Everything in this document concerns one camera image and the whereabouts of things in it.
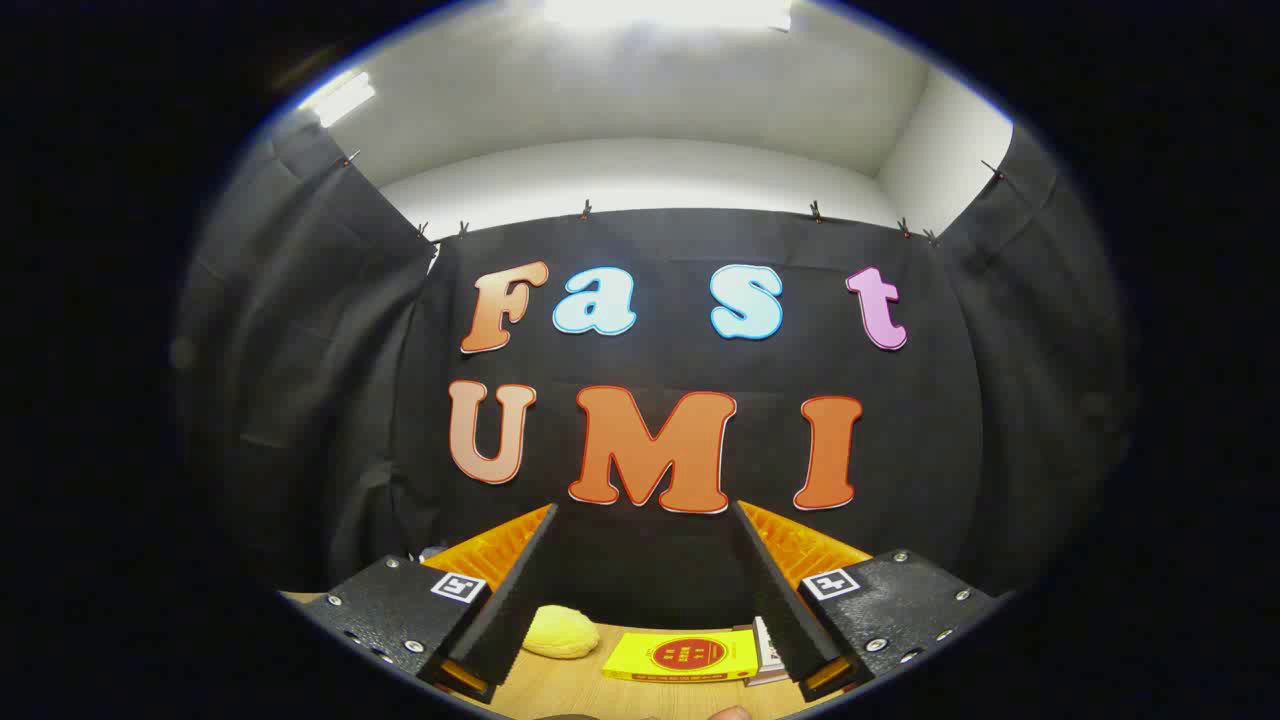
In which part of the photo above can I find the yellow bread-shaped plush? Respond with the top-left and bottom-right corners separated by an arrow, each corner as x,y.
522,605 -> 601,660

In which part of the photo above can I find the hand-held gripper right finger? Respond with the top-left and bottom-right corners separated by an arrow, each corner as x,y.
732,500 -> 1001,703

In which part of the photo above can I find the white book colourful cover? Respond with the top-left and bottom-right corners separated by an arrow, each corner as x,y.
752,616 -> 789,673

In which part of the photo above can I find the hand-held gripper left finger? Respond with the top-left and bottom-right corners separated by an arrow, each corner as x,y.
300,503 -> 559,705

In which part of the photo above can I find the yellow book red emblem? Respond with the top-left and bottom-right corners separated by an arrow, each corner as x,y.
602,628 -> 761,684

